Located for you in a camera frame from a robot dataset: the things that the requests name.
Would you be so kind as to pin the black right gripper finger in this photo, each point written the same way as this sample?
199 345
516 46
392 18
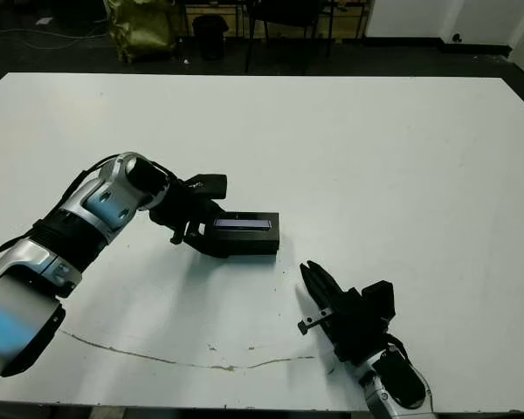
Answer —
319 292
332 283

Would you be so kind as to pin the white paper sheet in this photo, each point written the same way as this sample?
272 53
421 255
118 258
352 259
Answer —
44 21

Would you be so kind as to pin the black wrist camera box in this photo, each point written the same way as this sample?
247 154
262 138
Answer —
209 185
380 301

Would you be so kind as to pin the yellow-green plastic bag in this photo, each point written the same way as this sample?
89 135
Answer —
142 28

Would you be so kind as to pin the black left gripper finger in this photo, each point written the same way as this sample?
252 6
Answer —
207 246

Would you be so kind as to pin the black trash bin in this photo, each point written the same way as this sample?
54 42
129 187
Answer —
210 37

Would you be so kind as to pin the black office chair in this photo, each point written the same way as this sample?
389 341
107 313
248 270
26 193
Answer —
288 13

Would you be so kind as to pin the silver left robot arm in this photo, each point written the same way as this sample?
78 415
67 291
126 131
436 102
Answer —
91 205

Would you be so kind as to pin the black box lid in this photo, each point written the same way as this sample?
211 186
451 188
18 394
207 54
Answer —
249 238

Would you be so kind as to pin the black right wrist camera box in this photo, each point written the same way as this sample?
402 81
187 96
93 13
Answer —
380 301

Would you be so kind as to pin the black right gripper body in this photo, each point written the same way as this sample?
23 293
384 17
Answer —
353 327

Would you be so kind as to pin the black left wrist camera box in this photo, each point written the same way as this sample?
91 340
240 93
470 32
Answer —
209 185

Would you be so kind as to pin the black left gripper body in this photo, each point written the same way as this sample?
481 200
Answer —
179 209

